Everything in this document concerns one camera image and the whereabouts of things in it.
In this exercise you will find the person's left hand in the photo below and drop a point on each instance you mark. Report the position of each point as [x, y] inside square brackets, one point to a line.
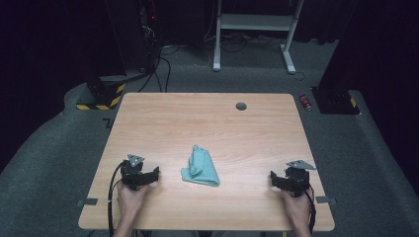
[130, 199]

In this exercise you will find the person's right hand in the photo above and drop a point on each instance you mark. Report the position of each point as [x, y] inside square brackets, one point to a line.
[298, 209]

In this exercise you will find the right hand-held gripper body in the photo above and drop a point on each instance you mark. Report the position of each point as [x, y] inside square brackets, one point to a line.
[298, 179]

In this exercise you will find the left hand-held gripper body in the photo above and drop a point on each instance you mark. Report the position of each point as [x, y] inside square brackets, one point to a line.
[131, 171]

